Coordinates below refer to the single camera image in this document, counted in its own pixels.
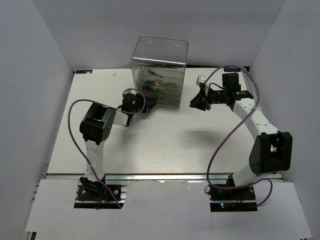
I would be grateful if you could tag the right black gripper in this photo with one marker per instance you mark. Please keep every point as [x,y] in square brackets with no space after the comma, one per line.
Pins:
[200,101]

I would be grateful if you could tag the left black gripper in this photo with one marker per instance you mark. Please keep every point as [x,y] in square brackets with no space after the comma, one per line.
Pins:
[148,103]

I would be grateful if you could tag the green black screwdriver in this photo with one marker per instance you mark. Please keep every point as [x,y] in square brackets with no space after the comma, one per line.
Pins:
[168,84]
[151,87]
[154,73]

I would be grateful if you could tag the orange handled pliers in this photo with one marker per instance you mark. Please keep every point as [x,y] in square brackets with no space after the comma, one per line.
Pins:
[153,82]

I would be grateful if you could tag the clear plastic drawer cabinet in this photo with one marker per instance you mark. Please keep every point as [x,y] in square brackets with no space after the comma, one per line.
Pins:
[158,67]

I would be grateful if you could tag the clear hinged cabinet lid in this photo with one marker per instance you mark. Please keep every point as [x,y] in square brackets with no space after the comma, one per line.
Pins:
[160,51]

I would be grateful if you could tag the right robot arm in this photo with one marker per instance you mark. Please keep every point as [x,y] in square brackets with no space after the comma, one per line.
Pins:
[272,149]

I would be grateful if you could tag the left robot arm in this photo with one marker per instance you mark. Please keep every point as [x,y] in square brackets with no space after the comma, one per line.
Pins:
[96,127]

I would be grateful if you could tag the right blue label sticker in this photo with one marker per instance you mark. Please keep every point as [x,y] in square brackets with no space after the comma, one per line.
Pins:
[231,70]

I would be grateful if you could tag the blue label sticker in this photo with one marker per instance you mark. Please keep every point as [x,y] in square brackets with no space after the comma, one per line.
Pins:
[231,70]
[83,71]

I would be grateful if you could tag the left blue label sticker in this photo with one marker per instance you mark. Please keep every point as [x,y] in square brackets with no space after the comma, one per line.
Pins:
[83,71]

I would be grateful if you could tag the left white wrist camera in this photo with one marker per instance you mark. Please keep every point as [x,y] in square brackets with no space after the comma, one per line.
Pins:
[127,91]

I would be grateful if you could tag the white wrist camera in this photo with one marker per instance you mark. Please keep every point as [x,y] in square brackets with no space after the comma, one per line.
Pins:
[127,91]
[201,83]

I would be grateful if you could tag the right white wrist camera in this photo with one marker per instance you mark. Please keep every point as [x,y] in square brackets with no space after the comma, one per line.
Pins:
[201,83]

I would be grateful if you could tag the right aluminium rail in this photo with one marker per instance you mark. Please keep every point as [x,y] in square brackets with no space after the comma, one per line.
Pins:
[252,85]

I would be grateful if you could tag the aluminium rail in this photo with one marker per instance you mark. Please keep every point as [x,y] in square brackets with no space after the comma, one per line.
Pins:
[252,85]
[133,177]

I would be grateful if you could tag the front aluminium rail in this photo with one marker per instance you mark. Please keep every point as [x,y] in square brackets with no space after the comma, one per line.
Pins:
[133,177]

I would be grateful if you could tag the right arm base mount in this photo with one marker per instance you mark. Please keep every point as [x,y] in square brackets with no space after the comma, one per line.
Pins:
[234,200]

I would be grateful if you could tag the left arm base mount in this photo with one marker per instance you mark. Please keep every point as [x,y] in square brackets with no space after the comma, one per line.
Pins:
[93,195]

